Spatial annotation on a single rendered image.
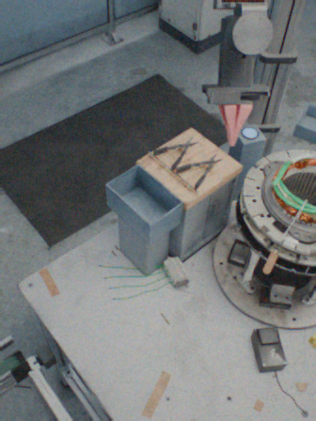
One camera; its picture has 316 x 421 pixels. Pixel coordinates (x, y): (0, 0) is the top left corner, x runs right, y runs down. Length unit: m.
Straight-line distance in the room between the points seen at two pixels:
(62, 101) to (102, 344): 2.11
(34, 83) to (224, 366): 2.46
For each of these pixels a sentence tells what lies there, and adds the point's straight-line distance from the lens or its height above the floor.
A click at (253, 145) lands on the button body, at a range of 1.37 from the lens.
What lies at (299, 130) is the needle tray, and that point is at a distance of 1.41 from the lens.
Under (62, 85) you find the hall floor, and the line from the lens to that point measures 3.25.
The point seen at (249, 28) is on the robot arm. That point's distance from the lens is 0.72.
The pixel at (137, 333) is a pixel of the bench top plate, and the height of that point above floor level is 0.78.
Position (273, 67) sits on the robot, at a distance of 1.47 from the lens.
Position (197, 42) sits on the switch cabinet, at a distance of 3.49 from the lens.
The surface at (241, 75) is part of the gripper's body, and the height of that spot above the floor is 1.50.
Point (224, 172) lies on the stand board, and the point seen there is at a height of 1.06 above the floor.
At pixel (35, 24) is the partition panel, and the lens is 3.26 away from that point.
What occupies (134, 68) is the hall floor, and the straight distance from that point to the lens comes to 3.37.
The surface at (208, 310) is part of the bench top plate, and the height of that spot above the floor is 0.78.
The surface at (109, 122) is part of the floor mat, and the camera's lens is 2.93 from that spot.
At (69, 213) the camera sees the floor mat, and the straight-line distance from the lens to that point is 2.47.
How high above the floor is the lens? 1.95
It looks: 52 degrees down
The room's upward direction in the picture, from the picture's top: 3 degrees clockwise
